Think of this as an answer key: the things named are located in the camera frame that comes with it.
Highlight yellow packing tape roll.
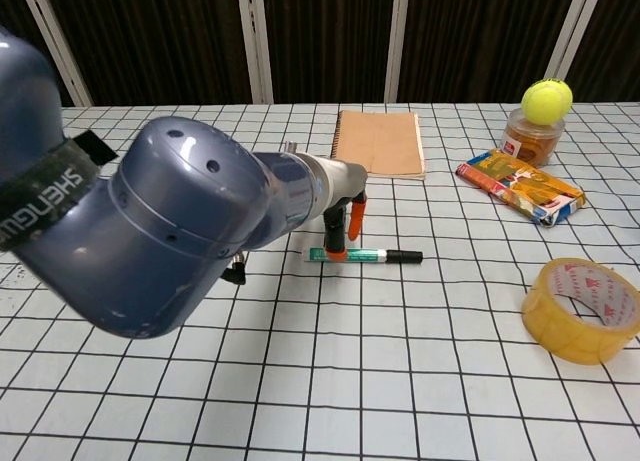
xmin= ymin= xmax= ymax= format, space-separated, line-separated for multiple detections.
xmin=521 ymin=258 xmax=640 ymax=366

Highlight white metal frame post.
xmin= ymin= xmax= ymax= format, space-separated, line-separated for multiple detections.
xmin=235 ymin=0 xmax=274 ymax=105
xmin=547 ymin=0 xmax=606 ymax=90
xmin=384 ymin=0 xmax=412 ymax=103
xmin=14 ymin=0 xmax=94 ymax=107

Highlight green white marker body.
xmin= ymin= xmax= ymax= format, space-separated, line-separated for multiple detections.
xmin=303 ymin=247 xmax=389 ymax=265

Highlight colourful orange snack box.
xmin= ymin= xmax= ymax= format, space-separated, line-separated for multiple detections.
xmin=455 ymin=149 xmax=586 ymax=228

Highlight black velcro strap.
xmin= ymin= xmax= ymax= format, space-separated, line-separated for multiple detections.
xmin=0 ymin=129 xmax=119 ymax=252

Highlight white black checkered tablecloth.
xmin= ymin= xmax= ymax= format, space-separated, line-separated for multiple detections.
xmin=0 ymin=100 xmax=640 ymax=461

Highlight dark pleated curtain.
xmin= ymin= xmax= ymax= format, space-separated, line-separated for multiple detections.
xmin=0 ymin=0 xmax=640 ymax=112

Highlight yellow tennis ball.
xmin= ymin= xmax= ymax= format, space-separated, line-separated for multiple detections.
xmin=521 ymin=78 xmax=574 ymax=127

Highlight clear jar amber contents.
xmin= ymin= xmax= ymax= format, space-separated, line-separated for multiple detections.
xmin=499 ymin=106 xmax=566 ymax=168

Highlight brown spiral notebook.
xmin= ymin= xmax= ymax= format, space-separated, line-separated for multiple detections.
xmin=331 ymin=109 xmax=428 ymax=181

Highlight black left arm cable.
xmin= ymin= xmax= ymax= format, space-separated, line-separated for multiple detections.
xmin=222 ymin=250 xmax=248 ymax=286

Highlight black marker cap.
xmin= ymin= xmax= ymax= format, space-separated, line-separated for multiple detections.
xmin=384 ymin=249 xmax=424 ymax=266

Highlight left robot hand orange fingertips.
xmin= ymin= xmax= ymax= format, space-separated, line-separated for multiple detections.
xmin=312 ymin=158 xmax=369 ymax=262

